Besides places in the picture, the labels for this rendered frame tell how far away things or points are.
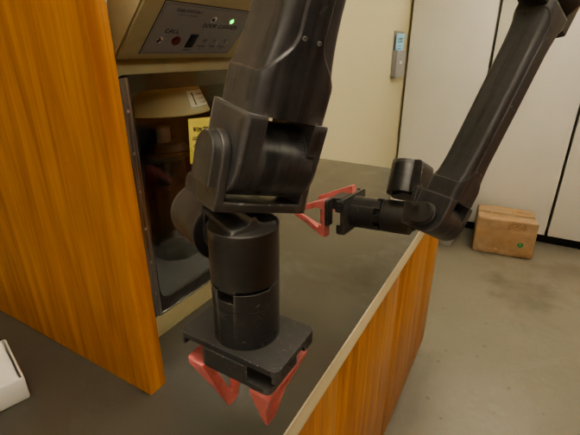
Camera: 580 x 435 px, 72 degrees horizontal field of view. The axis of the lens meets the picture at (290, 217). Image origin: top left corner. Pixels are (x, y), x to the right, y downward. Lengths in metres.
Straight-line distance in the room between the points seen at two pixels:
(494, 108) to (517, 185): 2.94
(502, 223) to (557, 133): 0.76
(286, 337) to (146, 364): 0.33
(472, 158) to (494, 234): 2.70
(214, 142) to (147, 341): 0.41
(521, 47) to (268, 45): 0.50
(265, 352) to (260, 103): 0.20
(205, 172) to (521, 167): 3.37
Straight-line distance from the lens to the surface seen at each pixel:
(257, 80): 0.27
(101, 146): 0.52
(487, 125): 0.67
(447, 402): 2.05
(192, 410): 0.66
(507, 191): 3.63
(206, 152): 0.28
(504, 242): 3.38
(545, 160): 3.56
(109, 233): 0.56
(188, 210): 0.36
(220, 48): 0.73
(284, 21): 0.27
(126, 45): 0.59
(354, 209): 0.71
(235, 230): 0.29
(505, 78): 0.70
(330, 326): 0.78
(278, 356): 0.34
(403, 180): 0.70
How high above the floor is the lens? 1.42
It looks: 23 degrees down
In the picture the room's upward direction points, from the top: straight up
